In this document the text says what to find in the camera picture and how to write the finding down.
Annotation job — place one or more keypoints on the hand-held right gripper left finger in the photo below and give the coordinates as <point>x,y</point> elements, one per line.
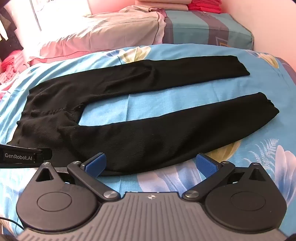
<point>96,164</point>

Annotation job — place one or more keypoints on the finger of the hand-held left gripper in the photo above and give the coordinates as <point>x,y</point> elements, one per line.
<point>47,154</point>

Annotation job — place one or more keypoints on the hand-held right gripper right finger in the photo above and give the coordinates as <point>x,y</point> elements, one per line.
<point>205,163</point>

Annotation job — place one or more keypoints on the black pants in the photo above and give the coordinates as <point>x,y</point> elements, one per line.
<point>138,139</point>

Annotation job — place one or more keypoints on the blue floral blanket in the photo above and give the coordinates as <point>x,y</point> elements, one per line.
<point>161,102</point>

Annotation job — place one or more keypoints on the pile of pink folded cloths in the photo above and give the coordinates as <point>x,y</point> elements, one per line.
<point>11,67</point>

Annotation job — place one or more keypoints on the dark hanging cloth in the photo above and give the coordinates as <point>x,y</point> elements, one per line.
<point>9,37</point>

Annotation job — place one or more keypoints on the blue striped folded blanket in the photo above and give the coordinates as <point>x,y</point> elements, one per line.
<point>208,27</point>

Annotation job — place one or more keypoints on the stack of red folded cloths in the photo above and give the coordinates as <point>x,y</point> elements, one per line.
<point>205,6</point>

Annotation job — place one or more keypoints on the beige folded cloth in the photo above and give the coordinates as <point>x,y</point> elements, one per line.
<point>161,4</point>

